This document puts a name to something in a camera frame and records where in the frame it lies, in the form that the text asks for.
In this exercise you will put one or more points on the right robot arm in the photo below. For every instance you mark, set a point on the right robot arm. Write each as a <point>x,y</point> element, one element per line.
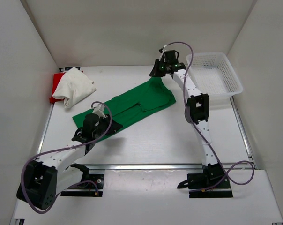
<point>196,113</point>

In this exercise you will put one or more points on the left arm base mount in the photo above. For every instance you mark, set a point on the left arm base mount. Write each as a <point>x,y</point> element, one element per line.
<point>84,183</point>

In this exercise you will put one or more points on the green garment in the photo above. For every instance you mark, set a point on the green garment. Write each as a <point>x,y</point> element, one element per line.
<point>135,104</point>

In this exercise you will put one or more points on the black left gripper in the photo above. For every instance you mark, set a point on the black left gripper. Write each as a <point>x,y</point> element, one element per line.
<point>115,127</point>

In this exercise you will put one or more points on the dark card behind red shirt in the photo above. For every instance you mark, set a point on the dark card behind red shirt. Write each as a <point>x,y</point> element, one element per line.
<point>69,68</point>

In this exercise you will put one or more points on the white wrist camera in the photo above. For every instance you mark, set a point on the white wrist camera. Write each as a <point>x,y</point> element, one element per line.
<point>99,111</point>
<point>162,51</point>

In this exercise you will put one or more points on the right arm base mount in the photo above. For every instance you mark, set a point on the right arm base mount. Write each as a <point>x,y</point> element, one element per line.
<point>210,183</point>

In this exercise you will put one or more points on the aluminium rail front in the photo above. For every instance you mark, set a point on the aluminium rail front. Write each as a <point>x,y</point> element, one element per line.
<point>144,166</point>

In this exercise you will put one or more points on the red t shirt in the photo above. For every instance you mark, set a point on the red t shirt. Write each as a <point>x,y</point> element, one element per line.
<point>56,79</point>

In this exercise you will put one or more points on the white plastic mesh basket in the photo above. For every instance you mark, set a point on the white plastic mesh basket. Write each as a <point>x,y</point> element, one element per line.
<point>213,74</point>

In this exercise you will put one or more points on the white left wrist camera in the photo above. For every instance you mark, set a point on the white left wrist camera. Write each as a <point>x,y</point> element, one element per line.
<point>99,111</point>

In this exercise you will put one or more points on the white t shirt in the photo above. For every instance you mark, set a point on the white t shirt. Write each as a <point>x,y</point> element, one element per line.
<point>73,87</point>

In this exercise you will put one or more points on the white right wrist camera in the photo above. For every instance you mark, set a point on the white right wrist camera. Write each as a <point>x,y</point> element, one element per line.
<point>162,51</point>

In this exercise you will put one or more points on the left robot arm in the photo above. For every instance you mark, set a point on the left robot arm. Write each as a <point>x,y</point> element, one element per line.
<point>44,179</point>

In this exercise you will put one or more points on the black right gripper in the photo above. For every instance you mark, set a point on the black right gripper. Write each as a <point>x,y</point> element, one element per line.
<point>156,72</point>

